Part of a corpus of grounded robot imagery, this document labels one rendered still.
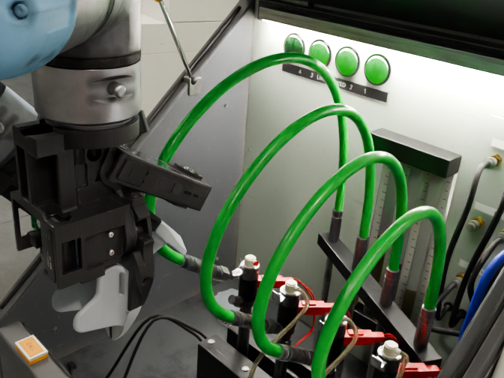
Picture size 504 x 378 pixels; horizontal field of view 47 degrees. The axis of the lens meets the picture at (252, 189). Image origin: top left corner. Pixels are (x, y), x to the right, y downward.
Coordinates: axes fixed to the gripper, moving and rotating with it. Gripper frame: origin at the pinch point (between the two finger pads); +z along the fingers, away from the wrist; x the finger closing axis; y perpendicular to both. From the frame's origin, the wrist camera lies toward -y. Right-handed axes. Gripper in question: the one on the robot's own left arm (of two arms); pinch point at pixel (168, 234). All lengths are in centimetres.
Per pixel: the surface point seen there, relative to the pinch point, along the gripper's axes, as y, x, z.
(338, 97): -30.6, -3.5, 10.7
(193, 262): 0.7, -2.1, 6.6
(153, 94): -79, -280, 84
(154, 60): -94, -275, 70
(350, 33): -43.0, -10.4, 10.0
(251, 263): -4.4, -5.3, 16.6
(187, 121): -11.2, 2.0, -7.9
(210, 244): -1.6, 7.6, 0.7
